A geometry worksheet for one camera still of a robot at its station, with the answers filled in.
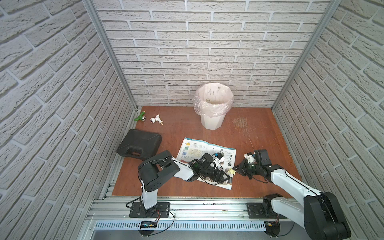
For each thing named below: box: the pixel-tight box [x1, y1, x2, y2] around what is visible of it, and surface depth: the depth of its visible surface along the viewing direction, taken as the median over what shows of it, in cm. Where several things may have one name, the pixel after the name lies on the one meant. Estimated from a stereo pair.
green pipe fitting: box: [134, 110, 146, 122], surface depth 112 cm
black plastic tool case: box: [116, 129, 163, 161], surface depth 94 cm
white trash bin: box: [193, 82, 234, 131], surface depth 95 cm
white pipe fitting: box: [150, 114, 164, 126], surface depth 111 cm
